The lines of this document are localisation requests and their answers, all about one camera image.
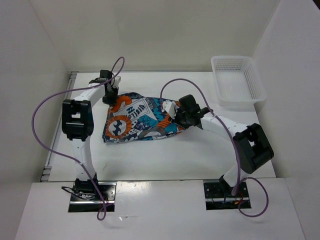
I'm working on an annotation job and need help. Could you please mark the colourful patterned shorts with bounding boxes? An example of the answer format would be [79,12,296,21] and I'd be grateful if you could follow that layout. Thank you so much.
[102,92,186,144]

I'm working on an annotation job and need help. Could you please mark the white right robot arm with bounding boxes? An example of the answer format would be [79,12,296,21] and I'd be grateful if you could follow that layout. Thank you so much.
[173,94,274,197]

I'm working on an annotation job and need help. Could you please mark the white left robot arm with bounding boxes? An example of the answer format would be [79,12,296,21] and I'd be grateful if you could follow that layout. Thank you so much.
[61,70,121,200]

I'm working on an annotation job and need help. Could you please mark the white perforated plastic basket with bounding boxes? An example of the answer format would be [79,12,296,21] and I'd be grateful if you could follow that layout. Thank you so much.
[210,55,267,109]

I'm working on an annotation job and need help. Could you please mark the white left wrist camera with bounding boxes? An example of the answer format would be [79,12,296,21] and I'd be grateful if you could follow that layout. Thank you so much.
[109,76,122,89]

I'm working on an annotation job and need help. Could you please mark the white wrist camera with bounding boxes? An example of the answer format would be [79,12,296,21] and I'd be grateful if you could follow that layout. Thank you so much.
[161,100,180,120]
[109,76,122,89]

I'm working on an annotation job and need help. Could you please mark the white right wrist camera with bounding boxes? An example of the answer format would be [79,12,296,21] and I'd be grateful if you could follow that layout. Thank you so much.
[161,100,180,120]

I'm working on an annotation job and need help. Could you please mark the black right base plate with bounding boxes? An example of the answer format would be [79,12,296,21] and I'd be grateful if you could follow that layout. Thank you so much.
[203,180,252,211]

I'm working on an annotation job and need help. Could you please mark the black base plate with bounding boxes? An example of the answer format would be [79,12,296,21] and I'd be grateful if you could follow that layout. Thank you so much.
[203,180,252,211]
[62,182,117,213]

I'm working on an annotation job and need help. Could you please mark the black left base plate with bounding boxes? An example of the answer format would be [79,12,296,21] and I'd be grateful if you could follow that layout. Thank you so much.
[62,182,117,213]

